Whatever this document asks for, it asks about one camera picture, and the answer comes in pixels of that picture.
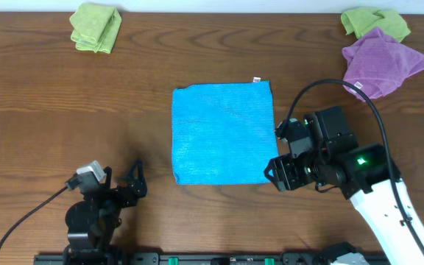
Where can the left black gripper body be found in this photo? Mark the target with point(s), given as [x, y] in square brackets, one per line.
[122, 188]

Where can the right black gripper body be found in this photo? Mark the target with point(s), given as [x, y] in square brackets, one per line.
[283, 171]

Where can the blue cloth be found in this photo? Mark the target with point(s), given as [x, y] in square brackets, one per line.
[222, 134]

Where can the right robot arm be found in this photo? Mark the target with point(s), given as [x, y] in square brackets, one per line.
[375, 188]

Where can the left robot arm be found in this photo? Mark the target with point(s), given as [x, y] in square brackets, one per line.
[92, 222]

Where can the purple cloth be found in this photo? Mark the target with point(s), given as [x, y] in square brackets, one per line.
[378, 64]

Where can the crumpled green cloth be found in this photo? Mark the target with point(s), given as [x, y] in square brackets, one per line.
[361, 20]

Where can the folded green cloth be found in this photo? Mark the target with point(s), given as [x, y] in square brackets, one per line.
[95, 27]

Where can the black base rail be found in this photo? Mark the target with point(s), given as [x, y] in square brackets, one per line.
[153, 258]

